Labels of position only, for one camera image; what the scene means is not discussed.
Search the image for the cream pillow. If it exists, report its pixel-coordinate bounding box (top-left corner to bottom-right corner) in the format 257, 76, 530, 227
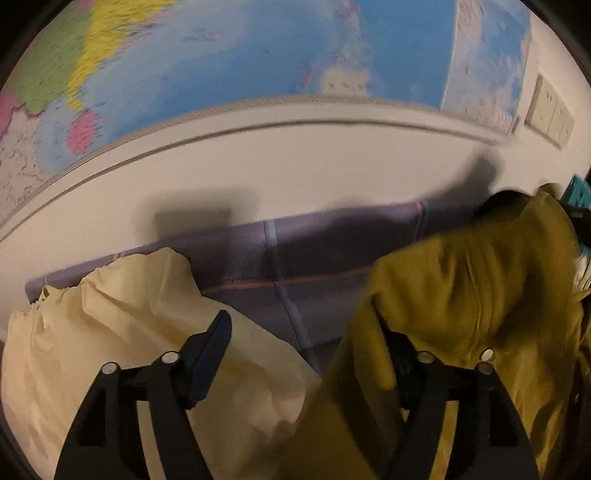
1, 248, 321, 479

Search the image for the olive brown jacket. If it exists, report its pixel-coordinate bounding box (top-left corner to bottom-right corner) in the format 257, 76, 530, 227
277, 190, 590, 479

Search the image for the white network wall plate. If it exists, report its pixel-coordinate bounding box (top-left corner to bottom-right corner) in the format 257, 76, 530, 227
558, 113, 575, 149

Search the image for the colourful wall map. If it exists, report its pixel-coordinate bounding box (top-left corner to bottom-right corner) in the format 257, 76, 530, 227
1, 1, 531, 216

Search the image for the teal plastic storage rack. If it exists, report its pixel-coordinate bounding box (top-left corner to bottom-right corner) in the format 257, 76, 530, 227
560, 176, 591, 255

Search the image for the purple plaid bed sheet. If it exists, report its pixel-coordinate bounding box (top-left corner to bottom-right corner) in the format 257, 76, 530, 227
25, 200, 477, 374

